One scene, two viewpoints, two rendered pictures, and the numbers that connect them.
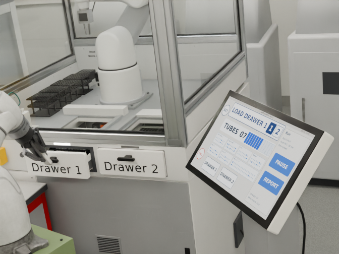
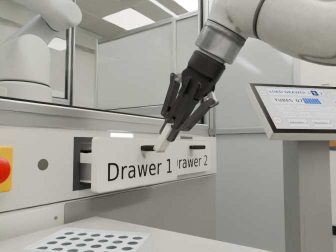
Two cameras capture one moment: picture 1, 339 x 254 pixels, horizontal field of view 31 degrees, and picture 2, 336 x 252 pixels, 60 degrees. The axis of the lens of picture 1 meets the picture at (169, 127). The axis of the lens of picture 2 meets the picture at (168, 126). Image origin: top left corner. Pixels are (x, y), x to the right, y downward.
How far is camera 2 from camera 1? 2.58 m
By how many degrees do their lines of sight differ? 81
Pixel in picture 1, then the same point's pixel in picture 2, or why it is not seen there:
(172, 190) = (208, 186)
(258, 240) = (319, 176)
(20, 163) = (34, 187)
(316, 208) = not seen: outside the picture
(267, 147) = (326, 101)
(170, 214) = (205, 216)
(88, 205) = not seen: hidden behind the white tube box
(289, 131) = (328, 91)
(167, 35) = not seen: hidden behind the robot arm
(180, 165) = (213, 156)
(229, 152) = (303, 111)
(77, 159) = (170, 148)
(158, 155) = (208, 144)
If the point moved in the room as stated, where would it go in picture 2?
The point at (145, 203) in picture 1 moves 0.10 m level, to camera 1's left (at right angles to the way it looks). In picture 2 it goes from (191, 210) to (188, 217)
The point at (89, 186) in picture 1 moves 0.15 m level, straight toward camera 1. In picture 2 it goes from (146, 204) to (201, 204)
